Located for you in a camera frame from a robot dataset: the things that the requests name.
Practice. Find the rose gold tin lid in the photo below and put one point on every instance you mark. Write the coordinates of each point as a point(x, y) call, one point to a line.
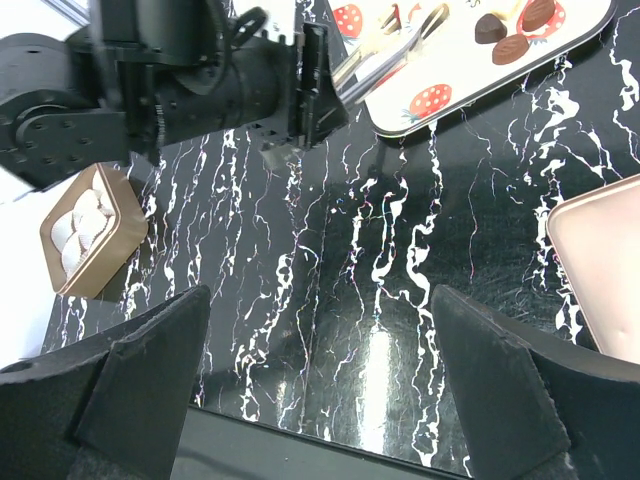
point(596, 238)

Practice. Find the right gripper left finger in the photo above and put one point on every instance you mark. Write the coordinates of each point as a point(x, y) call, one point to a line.
point(111, 406)

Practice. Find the metal tongs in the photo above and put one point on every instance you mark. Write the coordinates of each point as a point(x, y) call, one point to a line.
point(385, 45)

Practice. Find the brown oval chocolate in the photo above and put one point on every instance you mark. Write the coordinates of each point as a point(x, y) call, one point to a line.
point(510, 49)

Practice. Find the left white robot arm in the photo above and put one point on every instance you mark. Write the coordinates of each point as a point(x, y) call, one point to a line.
point(142, 75)

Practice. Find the dark heart chocolate lower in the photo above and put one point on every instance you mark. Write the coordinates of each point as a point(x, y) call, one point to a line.
point(489, 29)

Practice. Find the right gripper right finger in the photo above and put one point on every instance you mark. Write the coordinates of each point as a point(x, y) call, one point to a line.
point(532, 406)

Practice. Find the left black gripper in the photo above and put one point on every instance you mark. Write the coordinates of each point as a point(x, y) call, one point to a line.
point(286, 93)

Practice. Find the gold tin box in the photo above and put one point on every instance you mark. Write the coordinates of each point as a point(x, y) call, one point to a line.
point(91, 232)

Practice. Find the strawberry print tray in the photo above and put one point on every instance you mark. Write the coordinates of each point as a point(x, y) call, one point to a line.
point(453, 70)

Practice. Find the white chocolate middle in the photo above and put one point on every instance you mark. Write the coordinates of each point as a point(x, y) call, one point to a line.
point(505, 9)

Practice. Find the brown leaf chocolate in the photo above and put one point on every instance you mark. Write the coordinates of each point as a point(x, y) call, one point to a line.
point(536, 14)

